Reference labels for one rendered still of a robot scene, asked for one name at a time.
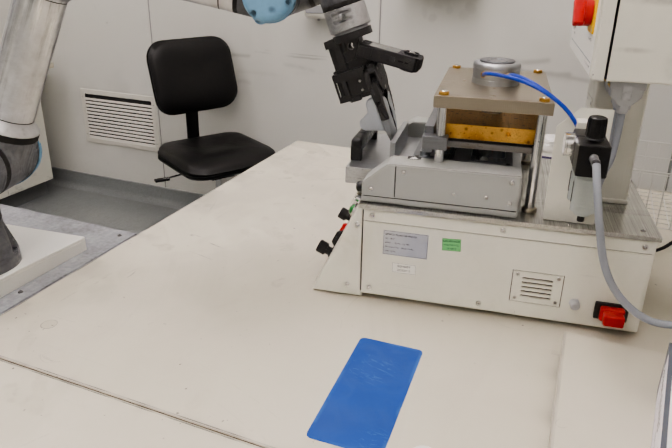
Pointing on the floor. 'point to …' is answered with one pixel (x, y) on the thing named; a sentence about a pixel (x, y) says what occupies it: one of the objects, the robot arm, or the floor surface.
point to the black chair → (169, 77)
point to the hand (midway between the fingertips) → (395, 134)
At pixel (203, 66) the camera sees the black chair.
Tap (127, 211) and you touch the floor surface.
